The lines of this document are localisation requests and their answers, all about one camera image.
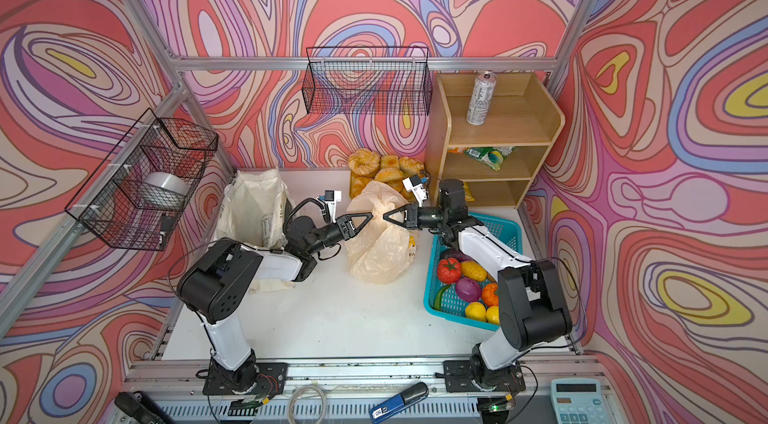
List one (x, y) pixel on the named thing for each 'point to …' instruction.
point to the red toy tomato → (449, 270)
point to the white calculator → (577, 400)
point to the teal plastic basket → (453, 306)
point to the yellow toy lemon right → (493, 314)
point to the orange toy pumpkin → (488, 295)
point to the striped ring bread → (358, 182)
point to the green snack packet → (494, 156)
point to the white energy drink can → (267, 221)
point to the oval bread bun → (388, 174)
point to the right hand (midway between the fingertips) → (387, 223)
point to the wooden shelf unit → (491, 131)
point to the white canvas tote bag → (253, 209)
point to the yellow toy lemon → (476, 310)
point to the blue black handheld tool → (409, 397)
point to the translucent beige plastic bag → (381, 251)
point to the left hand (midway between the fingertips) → (374, 219)
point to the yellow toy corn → (473, 270)
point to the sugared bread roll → (364, 162)
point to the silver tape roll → (165, 190)
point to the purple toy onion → (468, 290)
